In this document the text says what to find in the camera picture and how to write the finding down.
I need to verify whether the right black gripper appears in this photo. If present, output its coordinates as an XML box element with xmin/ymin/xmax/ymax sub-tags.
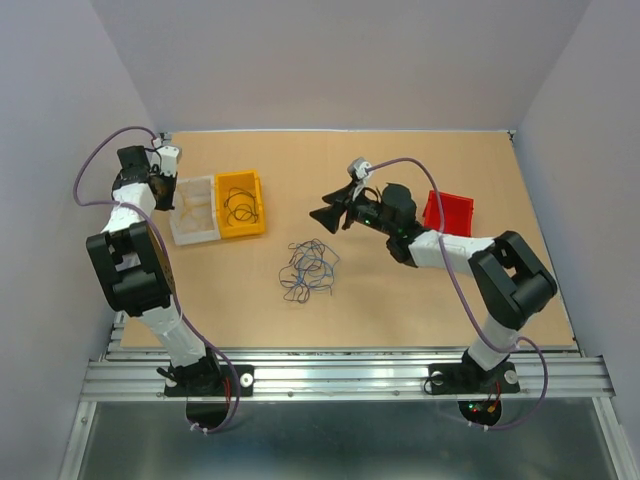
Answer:
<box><xmin>308</xmin><ymin>181</ymin><xmax>396</xmax><ymax>237</ymax></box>

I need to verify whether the yellow thin wire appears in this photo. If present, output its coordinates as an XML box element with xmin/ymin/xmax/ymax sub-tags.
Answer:
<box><xmin>175</xmin><ymin>182</ymin><xmax>214</xmax><ymax>234</ymax></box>

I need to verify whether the thin wire bundle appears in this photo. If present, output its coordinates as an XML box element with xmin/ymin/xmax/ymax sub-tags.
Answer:
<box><xmin>277</xmin><ymin>238</ymin><xmax>341</xmax><ymax>305</ymax></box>

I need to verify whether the dark purple thin wire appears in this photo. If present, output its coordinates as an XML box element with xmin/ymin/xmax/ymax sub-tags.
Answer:
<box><xmin>222</xmin><ymin>186</ymin><xmax>261</xmax><ymax>226</ymax></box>

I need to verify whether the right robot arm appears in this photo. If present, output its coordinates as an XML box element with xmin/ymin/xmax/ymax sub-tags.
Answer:
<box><xmin>309</xmin><ymin>183</ymin><xmax>558</xmax><ymax>395</ymax></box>

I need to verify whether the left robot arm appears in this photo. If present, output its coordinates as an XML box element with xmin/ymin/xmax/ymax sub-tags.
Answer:
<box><xmin>86</xmin><ymin>139</ymin><xmax>229</xmax><ymax>396</ymax></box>

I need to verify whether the white plastic bin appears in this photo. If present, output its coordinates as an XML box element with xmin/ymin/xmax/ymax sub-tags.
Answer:
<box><xmin>169</xmin><ymin>176</ymin><xmax>221</xmax><ymax>246</ymax></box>

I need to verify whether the yellow plastic bin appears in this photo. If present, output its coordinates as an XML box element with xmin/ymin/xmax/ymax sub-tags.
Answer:
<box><xmin>214</xmin><ymin>170</ymin><xmax>266</xmax><ymax>240</ymax></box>

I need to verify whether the red plastic bin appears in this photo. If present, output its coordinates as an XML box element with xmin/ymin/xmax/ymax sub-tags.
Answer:
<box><xmin>423</xmin><ymin>190</ymin><xmax>474</xmax><ymax>237</ymax></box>

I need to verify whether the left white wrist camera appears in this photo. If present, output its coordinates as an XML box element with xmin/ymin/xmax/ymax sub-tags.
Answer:
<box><xmin>150</xmin><ymin>138</ymin><xmax>182</xmax><ymax>178</ymax></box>

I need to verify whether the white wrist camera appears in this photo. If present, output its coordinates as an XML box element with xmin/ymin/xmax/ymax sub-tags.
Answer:
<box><xmin>150</xmin><ymin>138</ymin><xmax>182</xmax><ymax>178</ymax></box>
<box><xmin>347</xmin><ymin>157</ymin><xmax>372</xmax><ymax>200</ymax></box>

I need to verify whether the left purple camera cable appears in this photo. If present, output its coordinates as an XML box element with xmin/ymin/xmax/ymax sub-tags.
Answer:
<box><xmin>73</xmin><ymin>126</ymin><xmax>242</xmax><ymax>436</ymax></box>

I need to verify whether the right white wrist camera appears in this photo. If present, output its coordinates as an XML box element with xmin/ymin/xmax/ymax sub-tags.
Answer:
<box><xmin>347</xmin><ymin>157</ymin><xmax>372</xmax><ymax>200</ymax></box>

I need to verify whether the aluminium front rail frame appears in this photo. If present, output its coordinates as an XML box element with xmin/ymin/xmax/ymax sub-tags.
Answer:
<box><xmin>80</xmin><ymin>349</ymin><xmax>615</xmax><ymax>402</ymax></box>

